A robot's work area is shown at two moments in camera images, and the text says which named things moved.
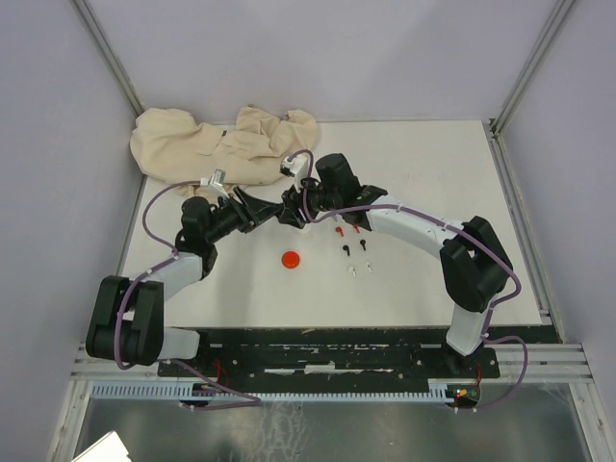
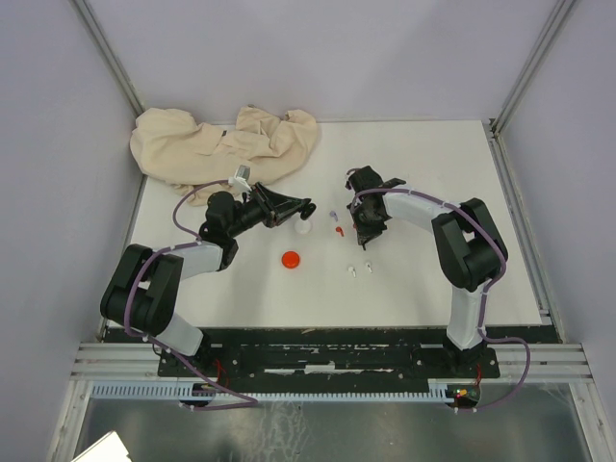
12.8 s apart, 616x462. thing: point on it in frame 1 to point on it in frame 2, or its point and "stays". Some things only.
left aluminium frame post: x=109 y=55 stays
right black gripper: x=293 y=201 to x=364 y=232
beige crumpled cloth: x=253 y=147 stays
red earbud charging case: x=290 y=259 stays
